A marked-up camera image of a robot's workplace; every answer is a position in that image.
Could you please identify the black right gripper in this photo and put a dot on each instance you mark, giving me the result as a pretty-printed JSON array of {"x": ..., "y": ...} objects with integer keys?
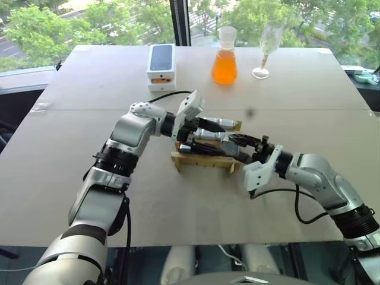
[{"x": 262, "y": 150}]

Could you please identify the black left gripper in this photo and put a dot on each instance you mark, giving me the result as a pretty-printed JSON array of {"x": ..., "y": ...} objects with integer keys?
[{"x": 187, "y": 133}]

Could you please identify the plastic-wrapped silver camera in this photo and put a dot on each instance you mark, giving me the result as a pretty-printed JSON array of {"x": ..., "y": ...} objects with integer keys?
[{"x": 212, "y": 135}]

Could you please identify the silver camera with black face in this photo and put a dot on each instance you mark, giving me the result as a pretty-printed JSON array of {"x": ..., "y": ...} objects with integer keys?
[{"x": 231, "y": 147}]

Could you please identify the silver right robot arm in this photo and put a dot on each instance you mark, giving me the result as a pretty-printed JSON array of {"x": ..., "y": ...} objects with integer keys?
[{"x": 314, "y": 169}]

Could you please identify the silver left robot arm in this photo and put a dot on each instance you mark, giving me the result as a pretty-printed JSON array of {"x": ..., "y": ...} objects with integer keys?
[{"x": 130, "y": 130}]

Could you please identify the white phone box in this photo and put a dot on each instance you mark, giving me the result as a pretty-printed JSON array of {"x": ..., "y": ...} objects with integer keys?
[{"x": 161, "y": 59}]

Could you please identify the wooden rack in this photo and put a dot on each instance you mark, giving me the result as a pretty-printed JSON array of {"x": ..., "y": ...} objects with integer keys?
[{"x": 205, "y": 161}]

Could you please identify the glass flask with orange liquid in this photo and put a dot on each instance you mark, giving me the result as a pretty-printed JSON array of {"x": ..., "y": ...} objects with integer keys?
[{"x": 224, "y": 71}]

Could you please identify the clear champagne glass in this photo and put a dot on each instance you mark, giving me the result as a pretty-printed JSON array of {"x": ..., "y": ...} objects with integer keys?
[{"x": 260, "y": 72}]

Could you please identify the white rounded robot thigh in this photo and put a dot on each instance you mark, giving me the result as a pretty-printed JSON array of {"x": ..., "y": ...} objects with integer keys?
[
  {"x": 259, "y": 259},
  {"x": 178, "y": 264}
]

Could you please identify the dark window mullion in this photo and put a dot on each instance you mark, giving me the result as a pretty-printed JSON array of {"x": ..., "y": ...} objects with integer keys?
[{"x": 179, "y": 20}]

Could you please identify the grey robot torso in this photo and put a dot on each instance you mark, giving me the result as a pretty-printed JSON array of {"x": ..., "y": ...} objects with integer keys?
[{"x": 243, "y": 279}]

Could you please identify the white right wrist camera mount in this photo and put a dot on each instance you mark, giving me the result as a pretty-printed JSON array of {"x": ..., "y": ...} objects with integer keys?
[{"x": 258, "y": 175}]

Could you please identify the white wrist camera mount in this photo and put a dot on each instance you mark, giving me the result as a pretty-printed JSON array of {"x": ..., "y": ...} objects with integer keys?
[
  {"x": 191, "y": 107},
  {"x": 258, "y": 175}
]

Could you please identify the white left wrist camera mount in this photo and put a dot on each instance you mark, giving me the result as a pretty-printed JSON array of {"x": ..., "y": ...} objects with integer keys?
[{"x": 191, "y": 107}]

